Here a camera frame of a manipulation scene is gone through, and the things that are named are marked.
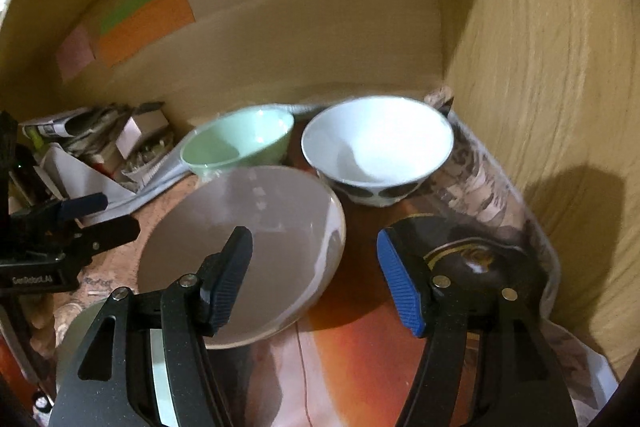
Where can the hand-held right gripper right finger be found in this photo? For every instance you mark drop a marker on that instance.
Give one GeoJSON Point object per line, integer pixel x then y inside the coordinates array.
{"type": "Point", "coordinates": [400, 282]}

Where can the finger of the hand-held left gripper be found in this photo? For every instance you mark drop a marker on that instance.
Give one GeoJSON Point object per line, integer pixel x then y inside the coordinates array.
{"type": "Point", "coordinates": [112, 232]}
{"type": "Point", "coordinates": [85, 205]}

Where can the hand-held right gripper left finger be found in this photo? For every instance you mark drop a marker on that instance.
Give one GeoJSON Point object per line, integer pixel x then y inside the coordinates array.
{"type": "Point", "coordinates": [227, 279]}

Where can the grey pink bowl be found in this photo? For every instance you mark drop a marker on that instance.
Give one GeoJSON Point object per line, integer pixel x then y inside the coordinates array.
{"type": "Point", "coordinates": [280, 227]}

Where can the mint green plate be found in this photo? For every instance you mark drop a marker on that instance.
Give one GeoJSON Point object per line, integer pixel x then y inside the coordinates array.
{"type": "Point", "coordinates": [165, 387]}

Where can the white bowl with dark spots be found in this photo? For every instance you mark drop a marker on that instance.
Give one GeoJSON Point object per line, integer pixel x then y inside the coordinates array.
{"type": "Point", "coordinates": [375, 142]}

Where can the mint green bowl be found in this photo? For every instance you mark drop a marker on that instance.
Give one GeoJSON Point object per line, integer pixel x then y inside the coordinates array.
{"type": "Point", "coordinates": [235, 132]}

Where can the white paper sheet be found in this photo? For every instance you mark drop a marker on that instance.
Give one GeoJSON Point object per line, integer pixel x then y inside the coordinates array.
{"type": "Point", "coordinates": [75, 172]}

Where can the small bowl of shells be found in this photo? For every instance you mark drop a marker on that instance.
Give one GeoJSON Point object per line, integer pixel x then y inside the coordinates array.
{"type": "Point", "coordinates": [145, 159]}

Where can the stack of newspapers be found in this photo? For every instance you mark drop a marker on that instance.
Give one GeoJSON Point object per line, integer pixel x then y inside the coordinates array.
{"type": "Point", "coordinates": [75, 124]}

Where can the newspaper print mat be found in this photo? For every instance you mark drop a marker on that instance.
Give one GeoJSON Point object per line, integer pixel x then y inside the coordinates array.
{"type": "Point", "coordinates": [350, 357]}

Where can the small white paper box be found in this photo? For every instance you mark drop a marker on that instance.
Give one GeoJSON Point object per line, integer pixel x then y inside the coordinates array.
{"type": "Point", "coordinates": [140, 129]}

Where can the pink sticky note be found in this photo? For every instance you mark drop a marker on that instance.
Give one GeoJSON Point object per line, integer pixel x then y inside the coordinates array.
{"type": "Point", "coordinates": [76, 54]}

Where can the orange sticky note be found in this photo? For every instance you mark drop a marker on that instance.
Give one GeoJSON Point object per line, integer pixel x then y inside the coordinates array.
{"type": "Point", "coordinates": [145, 29]}

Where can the green sticky note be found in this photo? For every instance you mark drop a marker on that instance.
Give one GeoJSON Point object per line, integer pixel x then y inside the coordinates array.
{"type": "Point", "coordinates": [125, 9]}

